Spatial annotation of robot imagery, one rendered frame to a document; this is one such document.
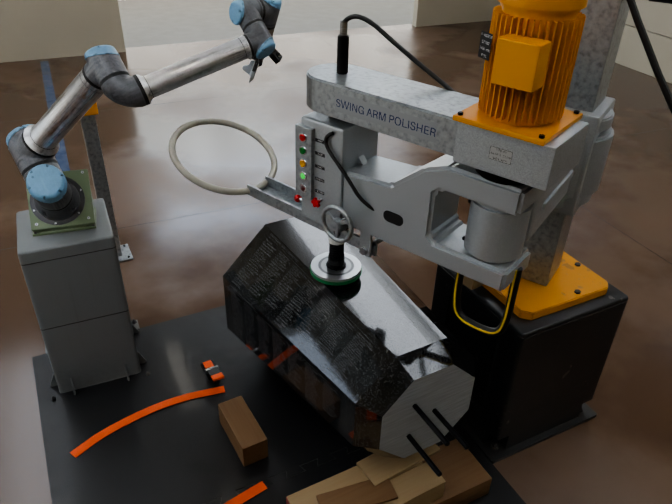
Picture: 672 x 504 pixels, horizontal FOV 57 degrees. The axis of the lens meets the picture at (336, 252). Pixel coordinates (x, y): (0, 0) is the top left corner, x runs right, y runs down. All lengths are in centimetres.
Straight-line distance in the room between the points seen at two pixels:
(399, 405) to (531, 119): 111
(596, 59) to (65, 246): 225
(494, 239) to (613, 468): 156
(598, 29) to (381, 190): 91
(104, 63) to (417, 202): 124
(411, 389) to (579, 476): 112
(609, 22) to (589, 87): 22
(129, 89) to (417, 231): 116
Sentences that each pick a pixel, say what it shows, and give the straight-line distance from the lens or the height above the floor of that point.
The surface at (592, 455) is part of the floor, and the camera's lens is 325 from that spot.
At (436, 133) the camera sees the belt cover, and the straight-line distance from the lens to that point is 194.
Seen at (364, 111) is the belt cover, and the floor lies 161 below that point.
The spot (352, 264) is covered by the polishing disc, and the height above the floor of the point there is 86.
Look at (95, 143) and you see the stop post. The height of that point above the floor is 82.
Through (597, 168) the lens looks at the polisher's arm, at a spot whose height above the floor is 135.
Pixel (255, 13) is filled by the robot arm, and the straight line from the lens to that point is 259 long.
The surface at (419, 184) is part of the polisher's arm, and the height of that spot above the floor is 142.
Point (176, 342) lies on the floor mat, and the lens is 357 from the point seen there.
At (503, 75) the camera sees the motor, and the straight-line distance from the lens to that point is 173.
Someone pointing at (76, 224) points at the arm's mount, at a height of 88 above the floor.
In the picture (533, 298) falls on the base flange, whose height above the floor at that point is 78.
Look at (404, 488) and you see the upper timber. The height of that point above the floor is 22.
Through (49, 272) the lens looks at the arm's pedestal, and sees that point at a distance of 301.
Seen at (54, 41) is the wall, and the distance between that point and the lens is 890.
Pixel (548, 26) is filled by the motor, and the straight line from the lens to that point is 174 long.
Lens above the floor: 234
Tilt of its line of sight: 33 degrees down
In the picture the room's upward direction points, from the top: 2 degrees clockwise
